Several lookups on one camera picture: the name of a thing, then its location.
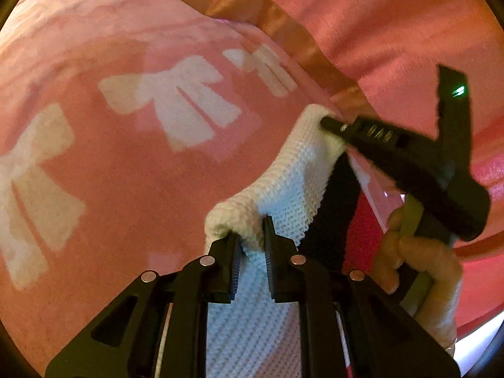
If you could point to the person's right hand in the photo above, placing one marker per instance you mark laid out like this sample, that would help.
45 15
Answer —
441 267

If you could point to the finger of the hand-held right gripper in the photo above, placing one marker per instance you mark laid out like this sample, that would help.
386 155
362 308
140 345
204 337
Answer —
378 141

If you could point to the pink bow-print blanket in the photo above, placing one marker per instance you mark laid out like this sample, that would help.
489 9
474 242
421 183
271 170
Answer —
118 173

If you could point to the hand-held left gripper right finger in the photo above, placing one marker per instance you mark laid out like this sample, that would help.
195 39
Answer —
269 268

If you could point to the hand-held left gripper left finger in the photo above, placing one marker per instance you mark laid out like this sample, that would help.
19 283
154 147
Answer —
237 268

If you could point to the white knit garment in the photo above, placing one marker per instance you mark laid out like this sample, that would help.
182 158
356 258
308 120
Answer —
291 189

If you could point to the red-pink cloth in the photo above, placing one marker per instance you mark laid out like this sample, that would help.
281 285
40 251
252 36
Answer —
486 169

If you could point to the pink bed sheet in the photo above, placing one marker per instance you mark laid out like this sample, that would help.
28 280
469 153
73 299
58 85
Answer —
393 27

